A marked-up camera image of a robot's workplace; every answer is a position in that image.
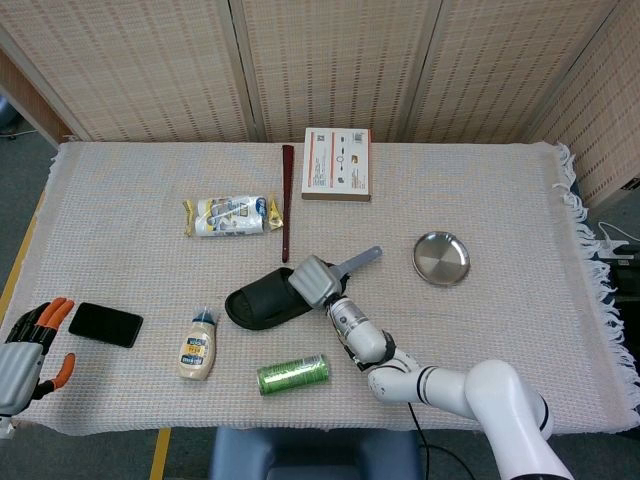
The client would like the white yellow wrapped roll pack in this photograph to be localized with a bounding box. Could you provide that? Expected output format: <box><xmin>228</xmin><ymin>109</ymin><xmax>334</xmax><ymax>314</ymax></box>
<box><xmin>181</xmin><ymin>192</ymin><xmax>284</xmax><ymax>239</ymax></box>

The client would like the woven fringed tablecloth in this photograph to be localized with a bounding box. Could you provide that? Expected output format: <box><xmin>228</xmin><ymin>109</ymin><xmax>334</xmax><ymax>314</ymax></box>
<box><xmin>0</xmin><ymin>141</ymin><xmax>640</xmax><ymax>435</ymax></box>

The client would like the white power strip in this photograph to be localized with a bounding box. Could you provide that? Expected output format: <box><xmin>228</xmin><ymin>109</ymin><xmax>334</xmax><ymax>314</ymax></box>
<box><xmin>597</xmin><ymin>222</ymin><xmax>640</xmax><ymax>261</ymax></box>

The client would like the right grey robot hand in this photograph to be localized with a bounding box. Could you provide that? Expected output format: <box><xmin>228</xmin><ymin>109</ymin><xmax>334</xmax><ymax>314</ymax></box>
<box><xmin>288</xmin><ymin>254</ymin><xmax>351</xmax><ymax>309</ymax></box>

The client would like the mayonnaise squeeze bottle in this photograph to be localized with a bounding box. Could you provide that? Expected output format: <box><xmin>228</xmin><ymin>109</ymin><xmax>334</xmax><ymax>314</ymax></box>
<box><xmin>177</xmin><ymin>305</ymin><xmax>220</xmax><ymax>382</ymax></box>

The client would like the bamboo folding screen panel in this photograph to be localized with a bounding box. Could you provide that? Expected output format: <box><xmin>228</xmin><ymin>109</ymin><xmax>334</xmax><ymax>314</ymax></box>
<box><xmin>529</xmin><ymin>0</ymin><xmax>640</xmax><ymax>207</ymax></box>
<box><xmin>229</xmin><ymin>0</ymin><xmax>444</xmax><ymax>144</ymax></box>
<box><xmin>0</xmin><ymin>0</ymin><xmax>250</xmax><ymax>144</ymax></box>
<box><xmin>404</xmin><ymin>0</ymin><xmax>621</xmax><ymax>144</ymax></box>

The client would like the black box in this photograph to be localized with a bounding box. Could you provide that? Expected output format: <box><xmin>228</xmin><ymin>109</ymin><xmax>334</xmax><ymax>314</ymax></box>
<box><xmin>612</xmin><ymin>257</ymin><xmax>640</xmax><ymax>304</ymax></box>

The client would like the round steel plate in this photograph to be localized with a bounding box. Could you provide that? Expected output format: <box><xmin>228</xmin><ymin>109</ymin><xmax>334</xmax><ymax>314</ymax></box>
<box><xmin>412</xmin><ymin>230</ymin><xmax>472</xmax><ymax>288</ymax></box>

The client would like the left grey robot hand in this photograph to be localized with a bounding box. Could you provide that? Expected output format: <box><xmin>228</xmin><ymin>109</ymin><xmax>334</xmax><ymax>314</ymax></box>
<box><xmin>0</xmin><ymin>296</ymin><xmax>77</xmax><ymax>419</ymax></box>

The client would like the green drink can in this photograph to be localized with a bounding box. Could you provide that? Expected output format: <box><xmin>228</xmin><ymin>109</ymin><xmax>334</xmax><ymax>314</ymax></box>
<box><xmin>256</xmin><ymin>353</ymin><xmax>331</xmax><ymax>397</ymax></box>

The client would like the blue padded seat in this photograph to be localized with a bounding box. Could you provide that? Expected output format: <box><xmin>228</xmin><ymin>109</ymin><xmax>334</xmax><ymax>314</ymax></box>
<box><xmin>212</xmin><ymin>427</ymin><xmax>421</xmax><ymax>480</ymax></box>

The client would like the black rubber slipper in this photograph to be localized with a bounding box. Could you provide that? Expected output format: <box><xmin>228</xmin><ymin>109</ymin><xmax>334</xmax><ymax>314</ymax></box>
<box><xmin>224</xmin><ymin>260</ymin><xmax>354</xmax><ymax>331</ymax></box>

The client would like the black smartphone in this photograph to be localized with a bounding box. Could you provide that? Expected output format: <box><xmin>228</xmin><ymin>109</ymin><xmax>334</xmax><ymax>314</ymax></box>
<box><xmin>67</xmin><ymin>301</ymin><xmax>145</xmax><ymax>350</ymax></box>

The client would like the cardboard box with orange label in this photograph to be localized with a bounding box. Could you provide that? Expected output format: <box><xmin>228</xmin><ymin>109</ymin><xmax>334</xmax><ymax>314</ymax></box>
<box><xmin>301</xmin><ymin>127</ymin><xmax>374</xmax><ymax>204</ymax></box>

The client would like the black floor cable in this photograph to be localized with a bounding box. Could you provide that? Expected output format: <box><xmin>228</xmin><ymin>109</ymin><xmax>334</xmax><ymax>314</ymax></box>
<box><xmin>407</xmin><ymin>401</ymin><xmax>476</xmax><ymax>480</ymax></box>

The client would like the dark red long shoehorn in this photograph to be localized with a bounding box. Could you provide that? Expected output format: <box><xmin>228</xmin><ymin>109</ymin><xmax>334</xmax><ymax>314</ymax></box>
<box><xmin>278</xmin><ymin>144</ymin><xmax>296</xmax><ymax>265</ymax></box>

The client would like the brown side screen panel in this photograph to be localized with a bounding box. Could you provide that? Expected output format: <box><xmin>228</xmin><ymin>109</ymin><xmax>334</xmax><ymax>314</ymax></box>
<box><xmin>0</xmin><ymin>49</ymin><xmax>76</xmax><ymax>146</ymax></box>

